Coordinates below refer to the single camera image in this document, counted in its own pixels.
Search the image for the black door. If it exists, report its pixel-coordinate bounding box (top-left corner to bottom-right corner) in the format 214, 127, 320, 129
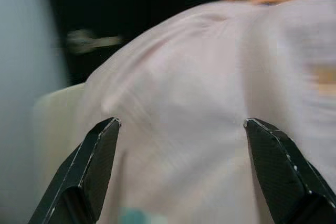
44, 0, 223, 88

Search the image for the white plastic shell chair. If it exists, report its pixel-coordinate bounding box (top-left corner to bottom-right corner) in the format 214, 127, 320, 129
33, 81, 90, 183

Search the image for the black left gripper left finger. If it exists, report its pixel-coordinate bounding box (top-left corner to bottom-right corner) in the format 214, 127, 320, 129
27, 116, 123, 224

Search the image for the silver door lever handle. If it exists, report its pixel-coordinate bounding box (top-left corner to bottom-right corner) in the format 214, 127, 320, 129
66, 29, 124, 55

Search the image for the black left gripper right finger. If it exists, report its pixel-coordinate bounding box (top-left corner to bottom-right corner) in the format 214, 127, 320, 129
243, 118, 336, 224

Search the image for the white bed sheet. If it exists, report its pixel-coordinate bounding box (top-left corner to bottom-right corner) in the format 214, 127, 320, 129
76, 0, 336, 224

